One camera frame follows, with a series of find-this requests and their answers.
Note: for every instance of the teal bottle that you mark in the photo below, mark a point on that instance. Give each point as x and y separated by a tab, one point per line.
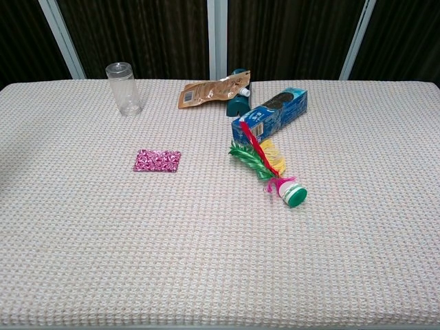
235	106

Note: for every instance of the brown spout pouch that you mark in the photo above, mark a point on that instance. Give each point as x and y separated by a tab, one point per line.
206	91

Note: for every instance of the colourful feather shuttlecock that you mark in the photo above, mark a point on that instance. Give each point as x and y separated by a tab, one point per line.
292	194

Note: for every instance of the blue cookie box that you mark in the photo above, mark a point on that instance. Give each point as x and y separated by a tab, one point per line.
275	110

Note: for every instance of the pink waffle tablecloth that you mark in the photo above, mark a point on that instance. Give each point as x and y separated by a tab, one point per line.
220	258

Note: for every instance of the clear plastic jar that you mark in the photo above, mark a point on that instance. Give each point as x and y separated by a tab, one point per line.
125	93

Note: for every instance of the dark curtain panel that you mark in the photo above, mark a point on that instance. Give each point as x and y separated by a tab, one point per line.
137	34
405	34
292	34
20	34

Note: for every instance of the grey partition post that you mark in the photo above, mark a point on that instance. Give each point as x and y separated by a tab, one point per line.
216	34
62	38
357	38

